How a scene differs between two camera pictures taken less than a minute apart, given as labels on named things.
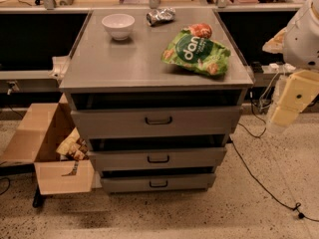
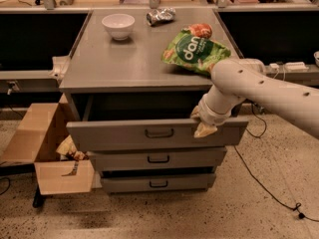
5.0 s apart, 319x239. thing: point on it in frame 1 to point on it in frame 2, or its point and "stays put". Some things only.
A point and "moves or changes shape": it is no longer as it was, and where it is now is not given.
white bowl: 119,26 stays put
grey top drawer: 157,121 moves or changes shape
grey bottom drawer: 120,182 stays put
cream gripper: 303,43 to 208,116
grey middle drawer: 156,158 stays put
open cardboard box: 41,131 stays put
